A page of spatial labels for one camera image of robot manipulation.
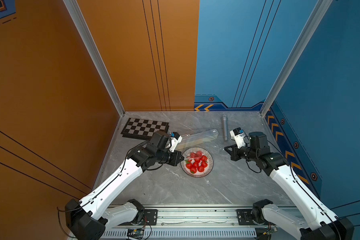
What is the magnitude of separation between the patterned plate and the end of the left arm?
26 centimetres

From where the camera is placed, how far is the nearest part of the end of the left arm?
61 centimetres

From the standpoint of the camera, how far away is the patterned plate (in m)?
0.87
